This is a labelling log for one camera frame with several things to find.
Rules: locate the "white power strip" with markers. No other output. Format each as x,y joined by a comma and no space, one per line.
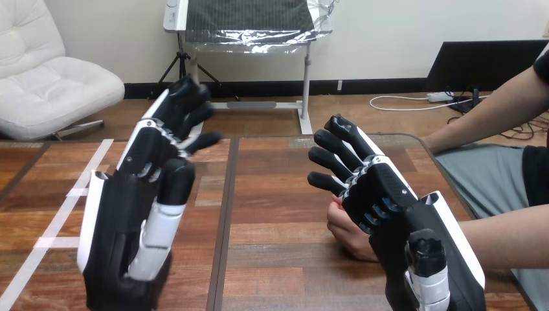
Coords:
439,97

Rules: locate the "white desk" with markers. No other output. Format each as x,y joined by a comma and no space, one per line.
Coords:
306,86

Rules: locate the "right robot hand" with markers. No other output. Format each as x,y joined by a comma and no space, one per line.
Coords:
399,201

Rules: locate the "black tripod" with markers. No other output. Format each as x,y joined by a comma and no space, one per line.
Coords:
182,60

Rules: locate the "person's body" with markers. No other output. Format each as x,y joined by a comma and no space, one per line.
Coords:
484,180

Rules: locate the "dark screen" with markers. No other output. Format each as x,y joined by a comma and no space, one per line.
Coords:
480,64

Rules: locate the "foil sheet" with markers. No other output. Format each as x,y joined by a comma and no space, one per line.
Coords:
257,42

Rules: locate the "white cushioned chair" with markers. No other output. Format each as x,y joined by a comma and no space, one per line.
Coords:
51,86

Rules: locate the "person's hand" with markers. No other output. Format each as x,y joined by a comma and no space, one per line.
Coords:
347,232

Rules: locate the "person's forearm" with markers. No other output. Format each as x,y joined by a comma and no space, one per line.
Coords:
506,240
484,116

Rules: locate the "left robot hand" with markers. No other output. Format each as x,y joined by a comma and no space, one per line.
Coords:
116,214

